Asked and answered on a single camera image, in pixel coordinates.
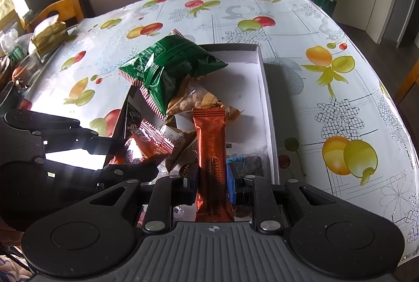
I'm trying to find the clear sunflower seed packet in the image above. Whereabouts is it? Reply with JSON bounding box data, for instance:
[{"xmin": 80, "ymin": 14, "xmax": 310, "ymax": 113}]
[{"xmin": 227, "ymin": 154, "xmax": 264, "ymax": 176}]

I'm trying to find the long orange stick packet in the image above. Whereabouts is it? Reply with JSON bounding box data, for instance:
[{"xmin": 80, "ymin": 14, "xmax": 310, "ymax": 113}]
[{"xmin": 192, "ymin": 107, "xmax": 234, "ymax": 222}]

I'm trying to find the beige snack packet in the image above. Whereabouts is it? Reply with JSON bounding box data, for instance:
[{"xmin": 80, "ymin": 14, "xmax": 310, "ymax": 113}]
[{"xmin": 160, "ymin": 125, "xmax": 197, "ymax": 172}]

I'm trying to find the orange square snack packet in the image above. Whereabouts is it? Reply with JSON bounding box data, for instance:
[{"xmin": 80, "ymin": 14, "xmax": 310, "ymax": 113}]
[{"xmin": 109, "ymin": 119, "xmax": 174, "ymax": 166}]

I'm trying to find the brown chocolate tube packet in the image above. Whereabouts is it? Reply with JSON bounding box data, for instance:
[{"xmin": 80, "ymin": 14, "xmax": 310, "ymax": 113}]
[{"xmin": 124, "ymin": 102, "xmax": 142, "ymax": 138}]

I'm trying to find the orange peanut snack bag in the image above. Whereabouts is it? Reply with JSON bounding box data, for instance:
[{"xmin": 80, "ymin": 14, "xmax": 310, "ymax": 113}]
[{"xmin": 166, "ymin": 77, "xmax": 241, "ymax": 125}]

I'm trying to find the green snack bag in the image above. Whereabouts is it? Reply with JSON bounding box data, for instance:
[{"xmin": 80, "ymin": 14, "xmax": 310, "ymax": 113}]
[{"xmin": 119, "ymin": 34, "xmax": 227, "ymax": 119}]

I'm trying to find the white shallow cardboard box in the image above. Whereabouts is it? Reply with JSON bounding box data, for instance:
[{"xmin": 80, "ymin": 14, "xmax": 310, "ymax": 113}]
[{"xmin": 102, "ymin": 42, "xmax": 281, "ymax": 221}]

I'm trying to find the dark metal bowl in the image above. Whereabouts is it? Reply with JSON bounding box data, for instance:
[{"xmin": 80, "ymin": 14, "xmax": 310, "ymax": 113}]
[{"xmin": 0, "ymin": 81, "xmax": 21, "ymax": 116}]

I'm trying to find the glass measuring cup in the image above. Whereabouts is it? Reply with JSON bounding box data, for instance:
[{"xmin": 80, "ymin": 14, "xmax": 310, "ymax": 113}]
[{"xmin": 11, "ymin": 52, "xmax": 43, "ymax": 86}]

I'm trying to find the orange fruit near cup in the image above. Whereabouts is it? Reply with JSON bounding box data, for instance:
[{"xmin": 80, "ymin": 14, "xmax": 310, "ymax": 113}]
[{"xmin": 11, "ymin": 66, "xmax": 28, "ymax": 82}]

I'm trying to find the plastic water bottle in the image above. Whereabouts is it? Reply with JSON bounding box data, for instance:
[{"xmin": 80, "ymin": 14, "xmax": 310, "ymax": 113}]
[{"xmin": 1, "ymin": 34, "xmax": 26, "ymax": 65}]

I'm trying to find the tissue pack with wrapper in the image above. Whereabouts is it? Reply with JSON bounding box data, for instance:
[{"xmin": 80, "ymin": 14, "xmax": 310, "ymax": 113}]
[{"xmin": 31, "ymin": 14, "xmax": 68, "ymax": 57}]

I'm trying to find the fruit pattern tablecloth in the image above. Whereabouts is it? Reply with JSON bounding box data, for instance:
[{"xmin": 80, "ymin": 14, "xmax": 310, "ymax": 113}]
[{"xmin": 21, "ymin": 0, "xmax": 418, "ymax": 260}]

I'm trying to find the wooden chair at left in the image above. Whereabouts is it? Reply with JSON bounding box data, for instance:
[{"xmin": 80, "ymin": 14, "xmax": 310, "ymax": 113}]
[{"xmin": 26, "ymin": 0, "xmax": 85, "ymax": 32}]

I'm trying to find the wooden chair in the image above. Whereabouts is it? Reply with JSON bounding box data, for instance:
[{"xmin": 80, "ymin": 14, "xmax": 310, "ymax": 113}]
[
  {"xmin": 26, "ymin": 0, "xmax": 85, "ymax": 32},
  {"xmin": 394, "ymin": 60, "xmax": 419, "ymax": 105}
]

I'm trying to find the wooden chair at right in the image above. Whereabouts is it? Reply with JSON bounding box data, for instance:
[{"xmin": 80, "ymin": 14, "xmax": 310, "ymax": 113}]
[{"xmin": 394, "ymin": 60, "xmax": 419, "ymax": 105}]

